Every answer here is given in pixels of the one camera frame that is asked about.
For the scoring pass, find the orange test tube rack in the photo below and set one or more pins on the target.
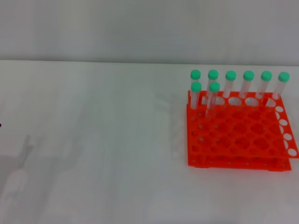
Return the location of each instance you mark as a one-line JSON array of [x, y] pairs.
[[233, 140]]

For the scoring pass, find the green-capped tube with red label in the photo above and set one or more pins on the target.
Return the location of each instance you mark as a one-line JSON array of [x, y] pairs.
[[214, 86]]

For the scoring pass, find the green-capped clear test tube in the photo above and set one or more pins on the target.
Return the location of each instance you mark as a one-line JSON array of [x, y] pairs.
[[195, 74], [230, 75], [213, 74], [266, 75], [283, 76], [248, 75], [196, 86]]

